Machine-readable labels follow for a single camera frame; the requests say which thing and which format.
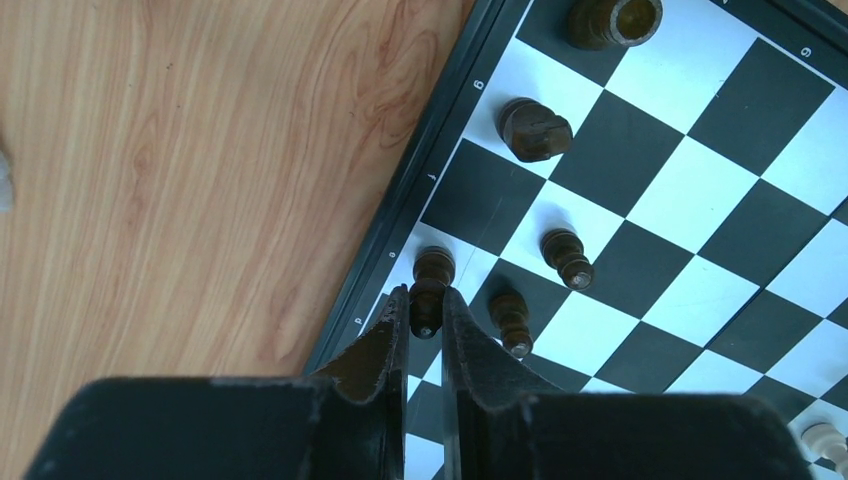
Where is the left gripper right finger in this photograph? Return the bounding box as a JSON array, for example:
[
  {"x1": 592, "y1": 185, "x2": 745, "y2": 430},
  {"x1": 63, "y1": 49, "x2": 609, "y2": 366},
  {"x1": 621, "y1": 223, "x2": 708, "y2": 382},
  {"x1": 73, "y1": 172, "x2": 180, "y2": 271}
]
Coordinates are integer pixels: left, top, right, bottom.
[{"x1": 442, "y1": 287, "x2": 564, "y2": 479}]

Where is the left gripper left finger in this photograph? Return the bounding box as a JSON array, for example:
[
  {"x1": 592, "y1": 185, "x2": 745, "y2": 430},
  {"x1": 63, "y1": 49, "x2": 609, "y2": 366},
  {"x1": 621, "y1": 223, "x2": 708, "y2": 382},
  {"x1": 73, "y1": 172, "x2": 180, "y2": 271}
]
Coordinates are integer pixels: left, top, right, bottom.
[{"x1": 311, "y1": 284, "x2": 410, "y2": 479}]

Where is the dark chess piece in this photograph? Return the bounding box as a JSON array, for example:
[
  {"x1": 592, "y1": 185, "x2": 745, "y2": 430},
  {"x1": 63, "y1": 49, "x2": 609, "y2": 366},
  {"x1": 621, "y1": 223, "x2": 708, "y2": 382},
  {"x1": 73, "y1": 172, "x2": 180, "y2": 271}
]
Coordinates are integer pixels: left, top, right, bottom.
[{"x1": 410, "y1": 246, "x2": 456, "y2": 340}]

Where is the dark chess pawn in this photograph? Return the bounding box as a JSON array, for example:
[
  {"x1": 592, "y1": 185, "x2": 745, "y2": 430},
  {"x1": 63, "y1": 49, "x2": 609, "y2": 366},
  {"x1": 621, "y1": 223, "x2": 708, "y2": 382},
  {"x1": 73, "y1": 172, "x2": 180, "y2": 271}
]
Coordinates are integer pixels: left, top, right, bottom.
[
  {"x1": 488, "y1": 291, "x2": 533, "y2": 359},
  {"x1": 540, "y1": 228, "x2": 595, "y2": 291}
]

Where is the dark chess knight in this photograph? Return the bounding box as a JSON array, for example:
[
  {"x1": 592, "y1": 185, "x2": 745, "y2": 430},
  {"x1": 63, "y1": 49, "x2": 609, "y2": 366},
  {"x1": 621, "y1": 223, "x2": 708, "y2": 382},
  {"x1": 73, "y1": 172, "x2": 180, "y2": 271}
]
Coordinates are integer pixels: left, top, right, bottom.
[{"x1": 495, "y1": 97, "x2": 574, "y2": 163}]

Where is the dark chess rook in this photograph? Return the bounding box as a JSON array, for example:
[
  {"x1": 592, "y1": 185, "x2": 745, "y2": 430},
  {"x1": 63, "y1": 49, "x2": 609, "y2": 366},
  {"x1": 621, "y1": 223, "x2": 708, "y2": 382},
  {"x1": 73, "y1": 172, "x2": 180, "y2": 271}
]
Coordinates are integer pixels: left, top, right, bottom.
[{"x1": 566, "y1": 0, "x2": 664, "y2": 50}]

